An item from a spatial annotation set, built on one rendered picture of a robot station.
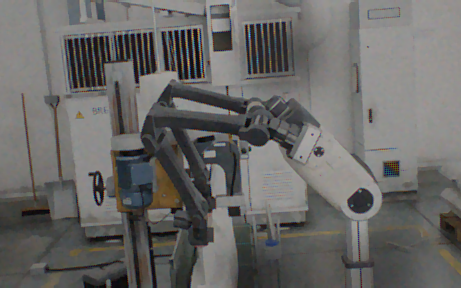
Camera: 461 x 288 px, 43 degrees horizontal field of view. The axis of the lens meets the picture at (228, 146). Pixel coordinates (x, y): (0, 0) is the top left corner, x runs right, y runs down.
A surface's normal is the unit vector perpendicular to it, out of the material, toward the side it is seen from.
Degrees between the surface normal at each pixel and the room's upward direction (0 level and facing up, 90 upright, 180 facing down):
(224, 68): 90
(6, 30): 90
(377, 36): 90
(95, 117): 90
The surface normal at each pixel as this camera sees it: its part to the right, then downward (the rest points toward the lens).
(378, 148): 0.00, 0.17
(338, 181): 0.38, 0.53
